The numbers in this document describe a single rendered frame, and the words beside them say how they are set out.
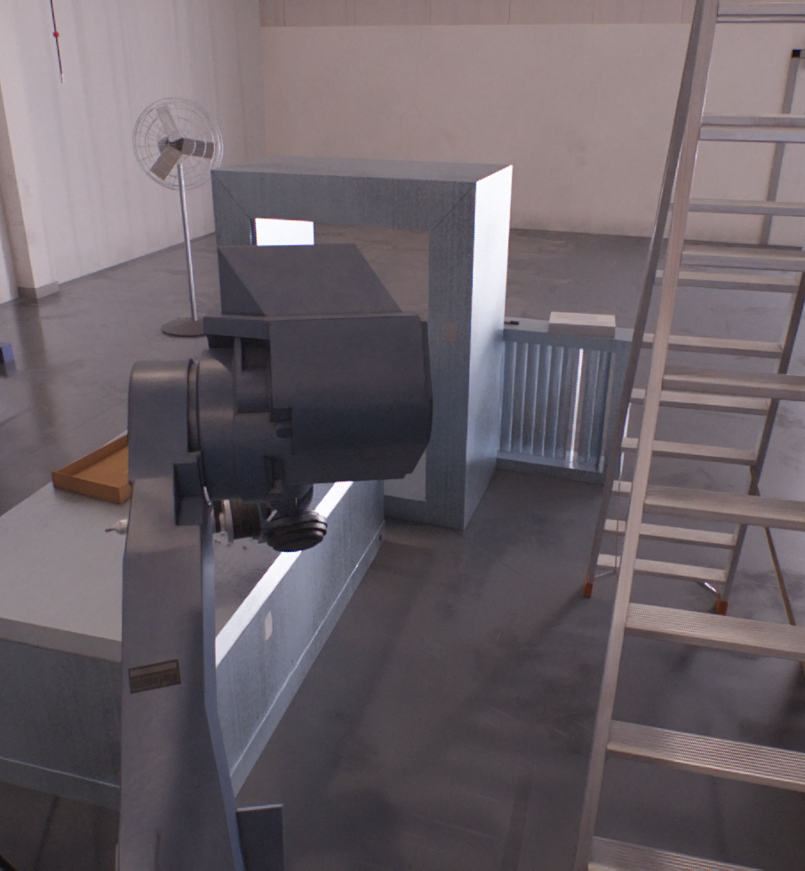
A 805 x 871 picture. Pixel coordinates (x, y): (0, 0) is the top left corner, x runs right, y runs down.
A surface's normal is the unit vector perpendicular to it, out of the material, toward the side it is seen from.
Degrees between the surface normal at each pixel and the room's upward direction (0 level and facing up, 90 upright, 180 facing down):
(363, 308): 36
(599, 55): 90
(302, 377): 59
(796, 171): 90
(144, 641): 47
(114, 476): 0
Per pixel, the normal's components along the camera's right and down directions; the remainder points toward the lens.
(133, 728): 0.11, -0.33
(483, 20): -0.33, 0.38
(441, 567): 0.00, -0.91
